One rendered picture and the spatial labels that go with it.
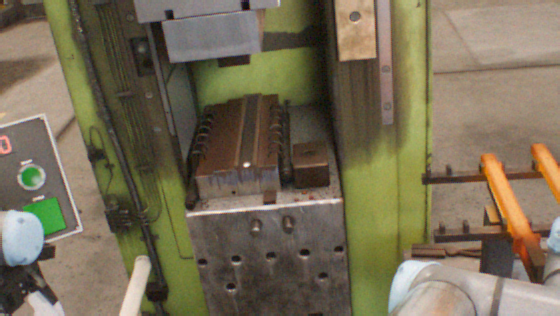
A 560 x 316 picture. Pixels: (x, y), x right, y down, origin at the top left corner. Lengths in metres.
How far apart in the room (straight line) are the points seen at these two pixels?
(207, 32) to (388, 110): 0.51
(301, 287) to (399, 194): 0.38
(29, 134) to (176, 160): 0.39
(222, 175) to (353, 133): 0.36
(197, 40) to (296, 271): 0.63
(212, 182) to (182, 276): 0.47
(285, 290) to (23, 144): 0.73
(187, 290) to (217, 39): 0.86
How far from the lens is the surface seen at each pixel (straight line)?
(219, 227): 1.40
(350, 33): 1.37
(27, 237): 0.86
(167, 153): 1.54
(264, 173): 1.38
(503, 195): 1.23
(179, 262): 1.75
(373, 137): 1.50
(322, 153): 1.41
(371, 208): 1.62
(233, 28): 1.23
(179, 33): 1.25
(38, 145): 1.37
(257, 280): 1.50
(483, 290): 0.60
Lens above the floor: 1.68
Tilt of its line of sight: 30 degrees down
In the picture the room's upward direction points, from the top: 7 degrees counter-clockwise
